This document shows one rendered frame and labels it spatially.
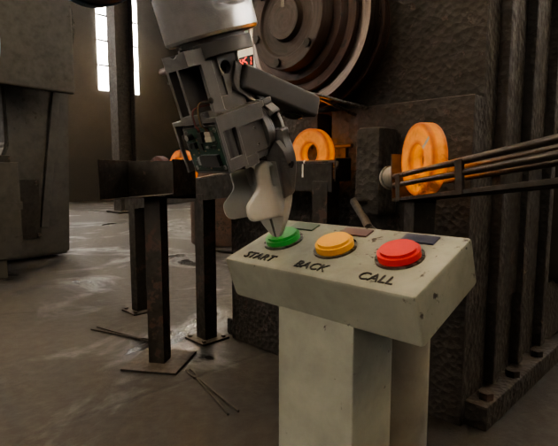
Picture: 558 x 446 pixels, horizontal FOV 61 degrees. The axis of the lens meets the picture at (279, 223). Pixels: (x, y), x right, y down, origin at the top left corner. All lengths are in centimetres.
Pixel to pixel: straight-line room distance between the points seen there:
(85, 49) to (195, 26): 1183
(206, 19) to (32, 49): 345
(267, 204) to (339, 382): 19
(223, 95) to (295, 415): 34
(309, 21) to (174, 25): 98
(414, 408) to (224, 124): 43
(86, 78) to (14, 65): 838
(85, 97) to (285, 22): 1073
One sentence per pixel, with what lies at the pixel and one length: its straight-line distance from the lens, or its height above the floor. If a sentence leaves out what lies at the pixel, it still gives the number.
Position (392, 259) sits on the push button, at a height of 60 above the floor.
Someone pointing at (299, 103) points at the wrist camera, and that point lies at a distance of 52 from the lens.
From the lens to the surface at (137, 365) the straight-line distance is 178.
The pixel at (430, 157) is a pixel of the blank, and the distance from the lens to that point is 99.
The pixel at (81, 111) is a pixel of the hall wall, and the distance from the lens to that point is 1196.
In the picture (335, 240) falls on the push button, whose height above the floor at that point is 61.
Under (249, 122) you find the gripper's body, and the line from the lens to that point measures 45.
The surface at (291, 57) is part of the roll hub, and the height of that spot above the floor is 100.
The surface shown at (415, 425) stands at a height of 36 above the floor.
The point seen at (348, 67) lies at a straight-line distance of 138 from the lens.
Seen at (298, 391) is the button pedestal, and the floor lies 45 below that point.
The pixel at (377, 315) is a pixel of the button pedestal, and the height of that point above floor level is 56.
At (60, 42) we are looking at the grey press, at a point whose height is 161.
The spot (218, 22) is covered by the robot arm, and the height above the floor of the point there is 81.
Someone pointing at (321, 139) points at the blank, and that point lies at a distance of 145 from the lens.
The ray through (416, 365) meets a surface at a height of 44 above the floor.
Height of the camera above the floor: 68
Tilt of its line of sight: 6 degrees down
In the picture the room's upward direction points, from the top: straight up
